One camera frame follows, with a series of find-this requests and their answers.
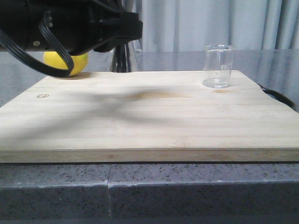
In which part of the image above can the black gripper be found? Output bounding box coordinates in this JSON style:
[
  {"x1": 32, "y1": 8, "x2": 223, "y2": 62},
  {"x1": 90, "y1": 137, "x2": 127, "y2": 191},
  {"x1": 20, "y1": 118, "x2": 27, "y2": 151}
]
[{"x1": 27, "y1": 0, "x2": 143, "y2": 53}]

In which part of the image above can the steel double jigger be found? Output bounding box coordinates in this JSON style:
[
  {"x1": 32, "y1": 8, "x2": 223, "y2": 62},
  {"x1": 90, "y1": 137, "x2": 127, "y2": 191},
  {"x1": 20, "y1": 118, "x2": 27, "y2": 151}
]
[{"x1": 110, "y1": 41, "x2": 138, "y2": 73}]

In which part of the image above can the glass beaker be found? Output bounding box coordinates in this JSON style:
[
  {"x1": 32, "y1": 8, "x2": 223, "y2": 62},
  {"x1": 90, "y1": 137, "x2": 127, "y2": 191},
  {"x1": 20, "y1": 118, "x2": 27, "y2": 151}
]
[{"x1": 202, "y1": 44, "x2": 235, "y2": 88}]

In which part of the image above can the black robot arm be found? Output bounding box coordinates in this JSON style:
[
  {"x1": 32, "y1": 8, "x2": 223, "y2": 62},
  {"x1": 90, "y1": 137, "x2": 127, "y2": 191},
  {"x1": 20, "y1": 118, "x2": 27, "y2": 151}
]
[{"x1": 0, "y1": 0, "x2": 143, "y2": 56}]

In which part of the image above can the yellow lemon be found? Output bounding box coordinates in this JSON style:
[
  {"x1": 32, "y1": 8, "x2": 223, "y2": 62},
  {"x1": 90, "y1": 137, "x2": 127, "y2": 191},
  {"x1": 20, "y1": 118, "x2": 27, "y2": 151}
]
[{"x1": 43, "y1": 51, "x2": 89, "y2": 77}]

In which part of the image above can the grey curtain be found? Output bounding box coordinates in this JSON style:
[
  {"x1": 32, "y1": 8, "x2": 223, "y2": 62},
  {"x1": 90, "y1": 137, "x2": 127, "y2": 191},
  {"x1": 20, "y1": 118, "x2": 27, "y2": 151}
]
[{"x1": 122, "y1": 0, "x2": 299, "y2": 52}]

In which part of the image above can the light wooden cutting board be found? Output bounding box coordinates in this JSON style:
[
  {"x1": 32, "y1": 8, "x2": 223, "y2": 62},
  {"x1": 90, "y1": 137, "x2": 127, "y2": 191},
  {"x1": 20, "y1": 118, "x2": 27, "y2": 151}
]
[{"x1": 0, "y1": 70, "x2": 299, "y2": 163}]

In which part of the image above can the black ribbon cable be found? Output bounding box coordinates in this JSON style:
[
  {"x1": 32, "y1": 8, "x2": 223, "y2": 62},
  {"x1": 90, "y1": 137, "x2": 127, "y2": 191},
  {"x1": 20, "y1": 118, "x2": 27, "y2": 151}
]
[{"x1": 0, "y1": 11, "x2": 75, "y2": 77}]

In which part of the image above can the black board handle strap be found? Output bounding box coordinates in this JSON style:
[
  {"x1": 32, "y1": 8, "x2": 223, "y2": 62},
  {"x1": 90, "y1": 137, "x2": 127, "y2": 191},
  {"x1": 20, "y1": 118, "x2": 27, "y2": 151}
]
[{"x1": 258, "y1": 83, "x2": 296, "y2": 109}]

